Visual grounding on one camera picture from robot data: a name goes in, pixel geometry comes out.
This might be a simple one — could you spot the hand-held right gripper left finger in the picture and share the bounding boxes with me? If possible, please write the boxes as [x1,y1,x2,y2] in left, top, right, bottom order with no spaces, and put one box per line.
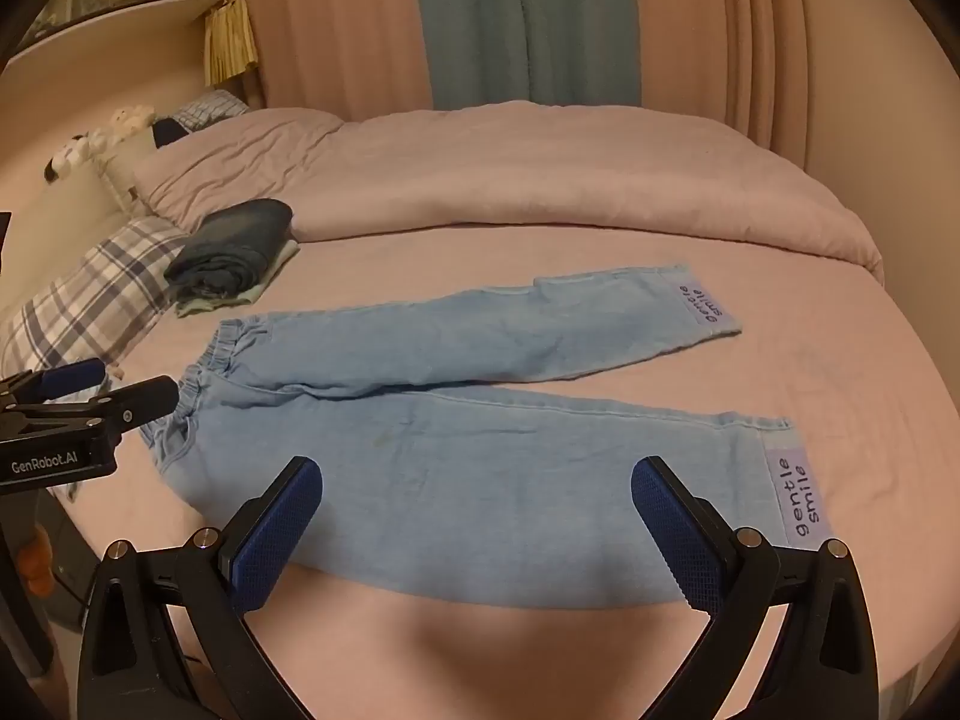
[77,456,325,720]

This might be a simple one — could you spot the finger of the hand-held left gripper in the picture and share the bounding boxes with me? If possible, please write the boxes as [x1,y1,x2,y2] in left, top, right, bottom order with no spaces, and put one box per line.
[75,376,182,437]
[0,358,107,400]

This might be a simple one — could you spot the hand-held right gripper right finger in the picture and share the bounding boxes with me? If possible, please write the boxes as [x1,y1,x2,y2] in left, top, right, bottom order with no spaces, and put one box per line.
[631,456,880,720]

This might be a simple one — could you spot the light blue denim pants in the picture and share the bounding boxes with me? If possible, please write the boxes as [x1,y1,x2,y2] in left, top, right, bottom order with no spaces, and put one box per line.
[139,262,830,610]

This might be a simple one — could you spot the grey plaid pillow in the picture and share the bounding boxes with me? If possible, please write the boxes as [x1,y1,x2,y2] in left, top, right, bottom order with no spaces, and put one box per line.
[0,216,188,385]

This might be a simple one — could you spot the folded light green cloth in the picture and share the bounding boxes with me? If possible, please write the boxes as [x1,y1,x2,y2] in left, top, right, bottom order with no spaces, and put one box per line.
[175,238,301,317]

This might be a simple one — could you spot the folded dark blue jeans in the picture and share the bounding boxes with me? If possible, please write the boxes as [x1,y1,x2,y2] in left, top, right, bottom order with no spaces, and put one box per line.
[163,199,295,301]

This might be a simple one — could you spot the white pillow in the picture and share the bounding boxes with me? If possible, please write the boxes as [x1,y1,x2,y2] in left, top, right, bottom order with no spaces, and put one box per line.
[96,131,162,216]

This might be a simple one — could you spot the black and white plush toy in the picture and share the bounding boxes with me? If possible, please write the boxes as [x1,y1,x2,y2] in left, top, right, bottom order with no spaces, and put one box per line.
[41,131,111,185]

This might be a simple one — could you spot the blue checked pillow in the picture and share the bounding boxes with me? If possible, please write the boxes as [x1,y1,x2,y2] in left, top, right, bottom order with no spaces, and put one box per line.
[169,88,252,133]

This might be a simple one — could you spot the pink duvet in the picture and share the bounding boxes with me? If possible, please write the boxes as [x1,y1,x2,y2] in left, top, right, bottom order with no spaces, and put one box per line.
[133,99,884,287]

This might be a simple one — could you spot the pink curtain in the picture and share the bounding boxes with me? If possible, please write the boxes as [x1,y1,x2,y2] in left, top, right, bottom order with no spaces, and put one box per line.
[238,0,833,166]

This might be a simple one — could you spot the teal curtain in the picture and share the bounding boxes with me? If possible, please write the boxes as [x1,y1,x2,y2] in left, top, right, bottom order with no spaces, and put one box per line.
[410,0,644,111]

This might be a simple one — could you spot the cream wall shelf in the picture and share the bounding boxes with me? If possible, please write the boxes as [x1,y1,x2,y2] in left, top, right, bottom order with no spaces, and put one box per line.
[0,0,227,85]

